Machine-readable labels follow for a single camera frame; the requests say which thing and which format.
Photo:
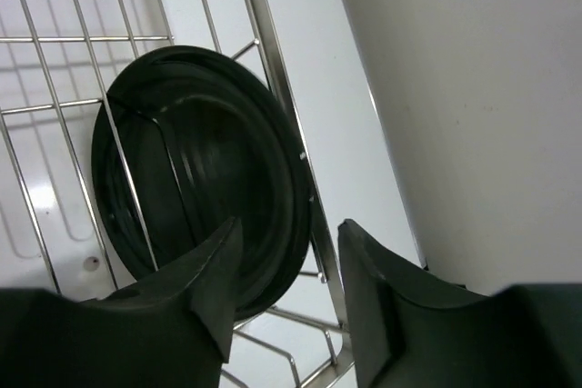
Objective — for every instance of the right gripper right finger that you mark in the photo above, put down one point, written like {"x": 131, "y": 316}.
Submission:
{"x": 408, "y": 328}

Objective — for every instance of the white drip tray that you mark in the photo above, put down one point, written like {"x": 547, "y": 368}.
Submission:
{"x": 59, "y": 206}

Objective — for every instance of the black plate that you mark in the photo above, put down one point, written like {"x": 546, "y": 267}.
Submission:
{"x": 186, "y": 139}

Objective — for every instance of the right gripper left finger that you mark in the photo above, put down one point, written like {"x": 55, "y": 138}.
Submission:
{"x": 173, "y": 328}

